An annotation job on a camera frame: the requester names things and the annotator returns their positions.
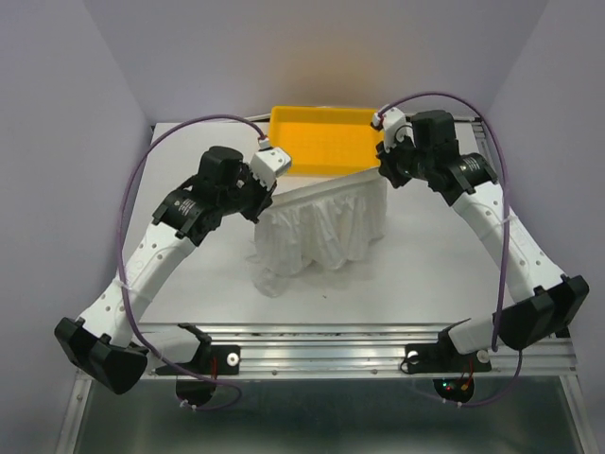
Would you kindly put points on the aluminium frame rail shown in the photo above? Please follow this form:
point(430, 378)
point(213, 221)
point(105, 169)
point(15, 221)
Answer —
point(312, 388)

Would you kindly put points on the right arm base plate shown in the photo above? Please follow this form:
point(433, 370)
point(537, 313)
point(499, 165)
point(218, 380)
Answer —
point(436, 359)

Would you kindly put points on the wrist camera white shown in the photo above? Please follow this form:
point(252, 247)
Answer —
point(394, 126)
point(268, 165)

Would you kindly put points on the white skirt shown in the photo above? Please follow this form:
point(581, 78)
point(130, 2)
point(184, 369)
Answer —
point(327, 224)

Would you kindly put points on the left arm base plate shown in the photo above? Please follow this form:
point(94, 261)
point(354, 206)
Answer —
point(215, 360)

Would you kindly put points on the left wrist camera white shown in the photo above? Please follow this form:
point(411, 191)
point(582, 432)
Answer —
point(268, 165)

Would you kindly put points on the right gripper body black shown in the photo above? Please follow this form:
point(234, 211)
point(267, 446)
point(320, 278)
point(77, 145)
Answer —
point(406, 162)

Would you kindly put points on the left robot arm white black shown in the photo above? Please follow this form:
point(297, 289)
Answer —
point(102, 341)

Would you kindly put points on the yellow plastic tray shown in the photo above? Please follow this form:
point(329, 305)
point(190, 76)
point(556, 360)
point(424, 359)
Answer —
point(325, 141)

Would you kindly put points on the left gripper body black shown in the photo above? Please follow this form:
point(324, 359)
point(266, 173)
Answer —
point(249, 196)

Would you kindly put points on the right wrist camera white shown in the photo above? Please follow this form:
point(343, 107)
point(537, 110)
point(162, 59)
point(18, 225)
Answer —
point(394, 126)

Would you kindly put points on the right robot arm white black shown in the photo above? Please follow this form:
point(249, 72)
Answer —
point(545, 299)

